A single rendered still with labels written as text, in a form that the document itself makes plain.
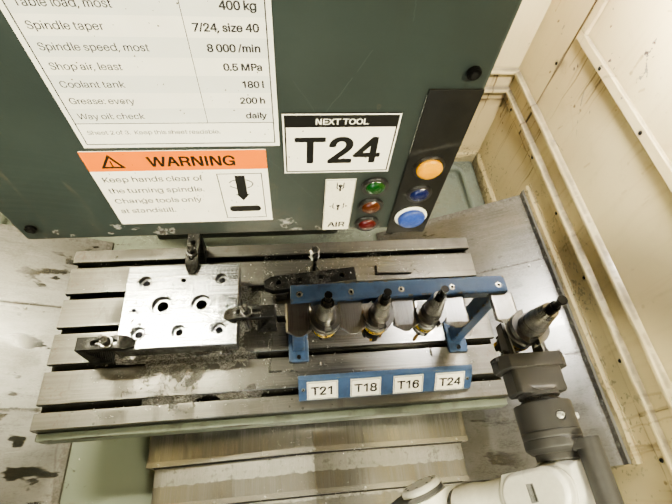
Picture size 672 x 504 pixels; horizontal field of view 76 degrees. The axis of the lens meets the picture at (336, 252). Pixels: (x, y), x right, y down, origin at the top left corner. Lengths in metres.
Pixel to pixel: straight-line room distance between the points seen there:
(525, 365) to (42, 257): 1.52
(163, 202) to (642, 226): 1.10
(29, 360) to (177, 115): 1.33
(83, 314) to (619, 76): 1.54
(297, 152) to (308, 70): 0.08
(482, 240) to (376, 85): 1.31
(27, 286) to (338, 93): 1.48
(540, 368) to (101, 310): 1.09
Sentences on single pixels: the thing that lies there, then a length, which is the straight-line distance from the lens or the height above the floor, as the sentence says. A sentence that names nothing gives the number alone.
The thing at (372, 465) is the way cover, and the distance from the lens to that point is 1.31.
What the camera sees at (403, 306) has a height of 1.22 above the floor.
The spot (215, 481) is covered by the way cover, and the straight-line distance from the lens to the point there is 1.33.
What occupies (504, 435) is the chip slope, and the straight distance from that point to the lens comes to 1.43.
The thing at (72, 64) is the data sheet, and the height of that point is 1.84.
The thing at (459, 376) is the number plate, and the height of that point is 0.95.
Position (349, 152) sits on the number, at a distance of 0.39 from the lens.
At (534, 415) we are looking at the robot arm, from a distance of 0.77.
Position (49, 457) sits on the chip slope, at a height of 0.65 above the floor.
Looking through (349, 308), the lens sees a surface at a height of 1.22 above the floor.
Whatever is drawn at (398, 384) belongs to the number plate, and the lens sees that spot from 1.15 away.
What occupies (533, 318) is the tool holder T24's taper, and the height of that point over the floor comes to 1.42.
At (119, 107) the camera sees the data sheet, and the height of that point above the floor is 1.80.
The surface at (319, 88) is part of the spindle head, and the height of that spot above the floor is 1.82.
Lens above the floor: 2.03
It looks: 59 degrees down
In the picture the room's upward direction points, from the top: 8 degrees clockwise
